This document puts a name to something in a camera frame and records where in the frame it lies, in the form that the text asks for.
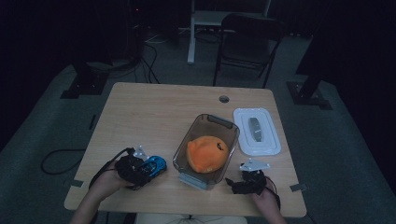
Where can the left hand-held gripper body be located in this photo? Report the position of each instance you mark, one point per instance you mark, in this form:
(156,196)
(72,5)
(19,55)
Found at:
(130,169)

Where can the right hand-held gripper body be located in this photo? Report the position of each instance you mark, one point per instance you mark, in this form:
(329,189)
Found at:
(252,182)

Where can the blue toy car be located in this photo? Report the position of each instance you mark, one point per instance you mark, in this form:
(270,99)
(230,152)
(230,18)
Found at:
(154,165)

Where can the orange plush toy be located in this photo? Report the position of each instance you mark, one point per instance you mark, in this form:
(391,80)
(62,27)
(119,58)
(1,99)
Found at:
(208,154)

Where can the clear plastic storage box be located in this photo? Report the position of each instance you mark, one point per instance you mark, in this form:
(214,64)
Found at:
(186,155)

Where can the person's right hand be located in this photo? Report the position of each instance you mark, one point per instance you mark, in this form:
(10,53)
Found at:
(267,200)

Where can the person's left hand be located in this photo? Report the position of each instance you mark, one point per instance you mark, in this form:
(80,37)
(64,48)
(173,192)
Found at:
(107,185)

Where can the grey tape piece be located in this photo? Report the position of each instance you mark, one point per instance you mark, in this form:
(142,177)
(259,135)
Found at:
(76,183)
(298,187)

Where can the black floor marker strip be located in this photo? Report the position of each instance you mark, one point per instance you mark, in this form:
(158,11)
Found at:
(92,122)

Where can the grey round table grommet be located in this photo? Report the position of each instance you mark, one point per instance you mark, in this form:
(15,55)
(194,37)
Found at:
(223,99)

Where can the black stand with base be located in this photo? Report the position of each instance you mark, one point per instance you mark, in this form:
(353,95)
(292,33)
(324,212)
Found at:
(85,82)
(308,93)

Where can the black folding chair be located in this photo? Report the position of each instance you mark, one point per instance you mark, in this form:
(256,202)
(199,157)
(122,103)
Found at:
(247,46)

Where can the white desk frame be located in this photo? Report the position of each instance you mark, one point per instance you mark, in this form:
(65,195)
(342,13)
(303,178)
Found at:
(199,25)

